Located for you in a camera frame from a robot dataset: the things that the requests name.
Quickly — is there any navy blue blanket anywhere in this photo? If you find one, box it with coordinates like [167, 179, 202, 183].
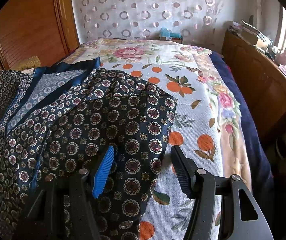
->
[210, 51, 273, 199]

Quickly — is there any white circle-patterned curtain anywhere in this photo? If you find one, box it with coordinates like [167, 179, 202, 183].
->
[72, 0, 253, 48]

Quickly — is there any navy medallion-patterned silk shirt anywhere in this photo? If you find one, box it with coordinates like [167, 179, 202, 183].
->
[0, 58, 177, 239]

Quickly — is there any stack of books and papers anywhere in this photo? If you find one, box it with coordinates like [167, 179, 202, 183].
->
[228, 20, 271, 49]

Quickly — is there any wooden sideboard cabinet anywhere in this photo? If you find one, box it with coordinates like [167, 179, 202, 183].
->
[222, 30, 286, 173]

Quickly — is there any olive brown folded blanket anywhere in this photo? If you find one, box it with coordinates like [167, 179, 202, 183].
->
[11, 56, 41, 72]

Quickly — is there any orange-print white bed sheet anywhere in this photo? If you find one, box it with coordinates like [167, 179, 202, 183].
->
[101, 62, 223, 239]

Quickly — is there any pink figurine on sideboard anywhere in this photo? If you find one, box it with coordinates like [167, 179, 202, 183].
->
[275, 48, 286, 66]

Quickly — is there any floral pink quilt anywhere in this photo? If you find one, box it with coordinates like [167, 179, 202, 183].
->
[66, 38, 252, 187]

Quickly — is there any blue tissue box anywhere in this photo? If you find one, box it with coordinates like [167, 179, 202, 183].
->
[159, 28, 183, 44]

